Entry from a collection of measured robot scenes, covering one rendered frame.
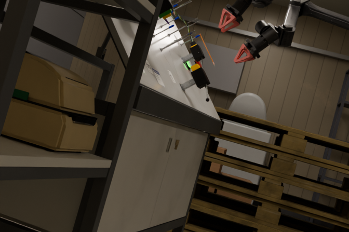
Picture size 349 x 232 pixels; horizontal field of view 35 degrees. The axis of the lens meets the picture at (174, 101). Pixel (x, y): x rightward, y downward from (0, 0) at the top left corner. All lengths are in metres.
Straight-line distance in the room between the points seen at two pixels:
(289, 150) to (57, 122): 2.64
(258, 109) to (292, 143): 3.84
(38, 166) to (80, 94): 0.28
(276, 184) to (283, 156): 0.19
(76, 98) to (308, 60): 7.36
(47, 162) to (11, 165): 0.12
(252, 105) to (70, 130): 6.38
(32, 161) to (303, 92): 7.53
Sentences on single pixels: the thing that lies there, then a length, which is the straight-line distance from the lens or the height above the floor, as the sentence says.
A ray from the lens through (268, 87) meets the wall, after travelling 8.44.
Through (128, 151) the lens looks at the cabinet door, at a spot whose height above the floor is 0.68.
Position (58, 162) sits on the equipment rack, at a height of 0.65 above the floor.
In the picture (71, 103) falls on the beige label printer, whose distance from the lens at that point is 1.26.
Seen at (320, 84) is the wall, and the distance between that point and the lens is 8.48.
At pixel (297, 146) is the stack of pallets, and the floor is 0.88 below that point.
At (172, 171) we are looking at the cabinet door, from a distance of 2.17.
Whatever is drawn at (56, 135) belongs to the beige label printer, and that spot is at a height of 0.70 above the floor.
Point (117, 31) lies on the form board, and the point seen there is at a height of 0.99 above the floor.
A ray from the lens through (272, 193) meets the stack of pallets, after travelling 3.72.
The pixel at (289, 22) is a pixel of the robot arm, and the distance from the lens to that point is 2.49.
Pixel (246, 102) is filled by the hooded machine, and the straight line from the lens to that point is 7.54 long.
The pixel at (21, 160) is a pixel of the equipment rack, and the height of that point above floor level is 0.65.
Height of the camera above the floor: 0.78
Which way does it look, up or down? 3 degrees up
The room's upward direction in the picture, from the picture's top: 16 degrees clockwise
